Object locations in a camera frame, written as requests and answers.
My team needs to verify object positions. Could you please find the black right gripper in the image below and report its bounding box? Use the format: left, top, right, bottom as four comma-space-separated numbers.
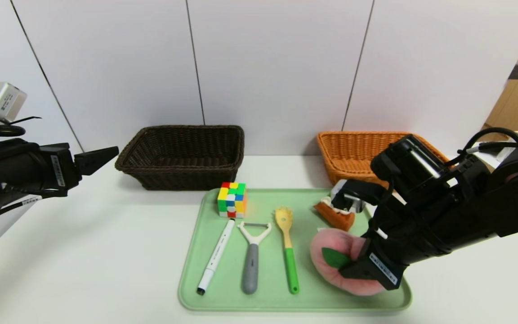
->
339, 226, 429, 291

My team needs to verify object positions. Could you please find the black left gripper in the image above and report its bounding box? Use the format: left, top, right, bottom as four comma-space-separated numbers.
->
0, 142, 119, 210

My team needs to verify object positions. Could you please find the pink plush peach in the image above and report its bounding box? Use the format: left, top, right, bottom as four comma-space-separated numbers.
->
310, 227, 388, 297

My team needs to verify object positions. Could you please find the toy cake slice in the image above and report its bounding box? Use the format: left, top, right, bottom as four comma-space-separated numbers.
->
313, 193, 355, 231

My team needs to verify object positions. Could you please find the yellow spoon green handle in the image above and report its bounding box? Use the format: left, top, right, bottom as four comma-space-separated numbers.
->
274, 206, 299, 295

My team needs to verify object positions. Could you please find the white peeler grey handle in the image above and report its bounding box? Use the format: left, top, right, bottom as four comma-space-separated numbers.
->
237, 221, 272, 294

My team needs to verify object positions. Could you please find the white marker pen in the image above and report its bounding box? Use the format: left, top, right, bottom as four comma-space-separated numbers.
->
196, 218, 236, 296

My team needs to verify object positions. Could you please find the dark brown wicker basket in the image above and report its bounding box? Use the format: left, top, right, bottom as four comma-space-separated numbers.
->
116, 125, 245, 191

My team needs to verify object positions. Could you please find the orange wicker basket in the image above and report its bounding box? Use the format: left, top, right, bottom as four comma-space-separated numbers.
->
317, 131, 451, 187

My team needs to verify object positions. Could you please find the light green plastic tray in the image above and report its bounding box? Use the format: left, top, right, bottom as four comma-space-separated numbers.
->
178, 188, 412, 312

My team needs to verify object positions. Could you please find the multicolour puzzle cube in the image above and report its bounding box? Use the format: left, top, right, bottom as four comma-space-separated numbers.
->
217, 182, 247, 219

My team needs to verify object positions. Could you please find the wooden cabinet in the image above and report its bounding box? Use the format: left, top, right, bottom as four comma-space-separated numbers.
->
484, 4, 518, 135

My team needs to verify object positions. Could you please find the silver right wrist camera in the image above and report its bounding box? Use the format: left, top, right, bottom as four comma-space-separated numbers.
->
330, 179, 367, 214

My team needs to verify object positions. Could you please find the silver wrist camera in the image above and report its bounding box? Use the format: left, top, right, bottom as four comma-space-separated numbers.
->
330, 179, 367, 214
0, 82, 28, 123

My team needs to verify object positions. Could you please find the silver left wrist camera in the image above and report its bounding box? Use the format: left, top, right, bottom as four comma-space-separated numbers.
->
0, 82, 28, 123

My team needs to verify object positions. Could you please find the black right camera cable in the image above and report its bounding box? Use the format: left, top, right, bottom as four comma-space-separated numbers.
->
459, 127, 518, 156

